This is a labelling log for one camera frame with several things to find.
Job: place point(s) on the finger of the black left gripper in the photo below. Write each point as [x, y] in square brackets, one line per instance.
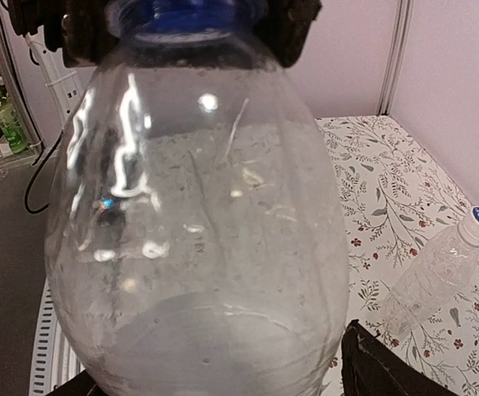
[285, 27]
[79, 28]

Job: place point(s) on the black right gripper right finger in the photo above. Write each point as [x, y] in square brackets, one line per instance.
[369, 368]

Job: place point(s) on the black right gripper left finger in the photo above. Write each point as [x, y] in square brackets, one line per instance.
[81, 385]

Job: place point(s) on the clear bottle with blue label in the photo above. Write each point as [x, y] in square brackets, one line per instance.
[195, 241]

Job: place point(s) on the blue bottle cap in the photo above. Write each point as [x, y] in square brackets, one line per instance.
[173, 21]

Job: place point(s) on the green bottle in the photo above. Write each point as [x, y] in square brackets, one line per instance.
[11, 126]

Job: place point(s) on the small clear bottle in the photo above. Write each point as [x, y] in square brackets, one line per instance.
[443, 268]

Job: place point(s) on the white power strip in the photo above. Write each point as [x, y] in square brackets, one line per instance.
[63, 83]

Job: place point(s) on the floral tablecloth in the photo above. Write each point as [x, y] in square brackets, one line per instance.
[395, 198]

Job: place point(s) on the right aluminium corner post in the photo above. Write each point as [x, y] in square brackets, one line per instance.
[395, 57]

